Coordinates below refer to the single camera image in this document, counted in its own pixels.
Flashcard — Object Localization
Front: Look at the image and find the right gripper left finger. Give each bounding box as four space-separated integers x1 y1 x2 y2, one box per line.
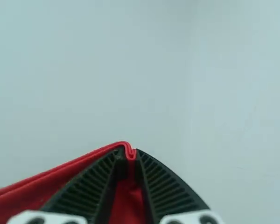
6 147 127 224

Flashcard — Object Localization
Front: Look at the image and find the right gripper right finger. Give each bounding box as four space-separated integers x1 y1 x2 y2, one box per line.
134 148 225 224

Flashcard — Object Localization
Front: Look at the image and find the red shirt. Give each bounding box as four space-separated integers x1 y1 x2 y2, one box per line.
0 140 152 224

